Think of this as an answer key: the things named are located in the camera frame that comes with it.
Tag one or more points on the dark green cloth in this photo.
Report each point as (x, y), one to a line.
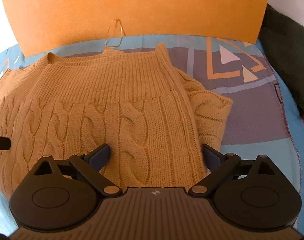
(286, 55)

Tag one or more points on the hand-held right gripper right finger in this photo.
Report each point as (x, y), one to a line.
(212, 156)

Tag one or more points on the orange board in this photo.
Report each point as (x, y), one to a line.
(142, 10)

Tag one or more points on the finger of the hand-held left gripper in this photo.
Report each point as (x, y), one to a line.
(0, 143)

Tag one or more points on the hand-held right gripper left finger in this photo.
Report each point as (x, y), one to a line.
(101, 155)

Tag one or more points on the blue patterned bed sheet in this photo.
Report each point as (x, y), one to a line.
(241, 117)

